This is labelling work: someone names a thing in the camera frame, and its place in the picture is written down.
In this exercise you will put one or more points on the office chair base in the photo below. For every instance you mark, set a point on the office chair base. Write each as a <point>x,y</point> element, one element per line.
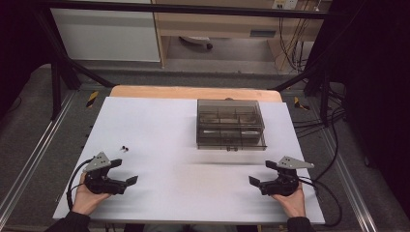
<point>197,41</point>

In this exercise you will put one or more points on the white table board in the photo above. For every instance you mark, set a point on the white table board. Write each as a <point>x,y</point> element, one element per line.
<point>167,180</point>

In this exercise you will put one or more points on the white cabinet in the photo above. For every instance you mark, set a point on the white cabinet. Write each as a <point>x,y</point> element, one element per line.
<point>106,32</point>

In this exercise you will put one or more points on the person's right hand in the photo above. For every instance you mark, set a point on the person's right hand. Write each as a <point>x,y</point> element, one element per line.
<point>295,203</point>

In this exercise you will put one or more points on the yellow black floor tape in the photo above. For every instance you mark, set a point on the yellow black floor tape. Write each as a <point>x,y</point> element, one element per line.
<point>92,99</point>
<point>300,103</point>

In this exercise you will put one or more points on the aluminium floor rail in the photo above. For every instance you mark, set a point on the aluminium floor rail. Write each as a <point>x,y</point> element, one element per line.
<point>349,187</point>
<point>35,151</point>

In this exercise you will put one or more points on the black metal frame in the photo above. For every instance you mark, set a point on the black metal frame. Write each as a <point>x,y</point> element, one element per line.
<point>180,9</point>

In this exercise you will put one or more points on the wooden desk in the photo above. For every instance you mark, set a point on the wooden desk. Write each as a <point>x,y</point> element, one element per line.
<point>219,24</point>

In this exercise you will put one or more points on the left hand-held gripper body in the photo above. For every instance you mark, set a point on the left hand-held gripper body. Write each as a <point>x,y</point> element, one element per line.
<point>102,185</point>

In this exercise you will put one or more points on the person's left hand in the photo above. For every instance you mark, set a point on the person's left hand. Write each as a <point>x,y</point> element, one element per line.
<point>84,200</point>

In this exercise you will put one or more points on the smoky transparent drawer box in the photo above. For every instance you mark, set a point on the smoky transparent drawer box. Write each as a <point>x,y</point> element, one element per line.
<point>229,124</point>

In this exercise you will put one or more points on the white wall power outlet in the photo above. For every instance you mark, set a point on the white wall power outlet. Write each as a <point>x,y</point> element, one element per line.
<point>285,4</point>

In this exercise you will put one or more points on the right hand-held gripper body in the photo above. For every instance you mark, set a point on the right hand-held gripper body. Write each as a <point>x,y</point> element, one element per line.
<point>283,186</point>

